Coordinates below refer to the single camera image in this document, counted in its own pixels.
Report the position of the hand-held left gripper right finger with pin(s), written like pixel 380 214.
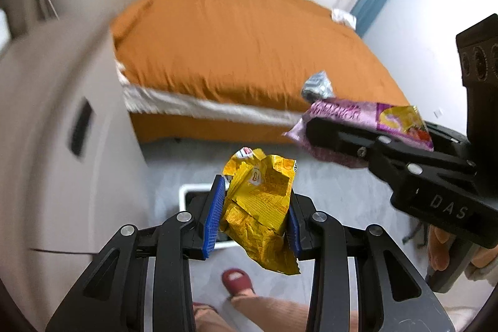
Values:
pixel 293 234

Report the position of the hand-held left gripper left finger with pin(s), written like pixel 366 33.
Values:
pixel 214 219

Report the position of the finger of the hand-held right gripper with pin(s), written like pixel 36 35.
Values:
pixel 342 137
pixel 447 141

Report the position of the pink snack wrapper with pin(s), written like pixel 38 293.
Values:
pixel 350 110

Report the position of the white trash bin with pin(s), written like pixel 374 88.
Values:
pixel 185 199

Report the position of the yellow snack wrapper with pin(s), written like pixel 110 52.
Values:
pixel 256 207

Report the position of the person's right hand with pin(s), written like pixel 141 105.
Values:
pixel 439 248

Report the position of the silver foil wrapper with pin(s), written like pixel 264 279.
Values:
pixel 317 85

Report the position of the red slipper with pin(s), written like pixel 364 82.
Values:
pixel 202 307
pixel 237 283

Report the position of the person's leg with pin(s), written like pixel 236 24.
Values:
pixel 272 312

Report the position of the white bed sheet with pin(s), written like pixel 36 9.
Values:
pixel 175 100

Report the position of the orange bed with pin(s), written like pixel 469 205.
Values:
pixel 233 44

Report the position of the beige cabinet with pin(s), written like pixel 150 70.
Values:
pixel 46 122

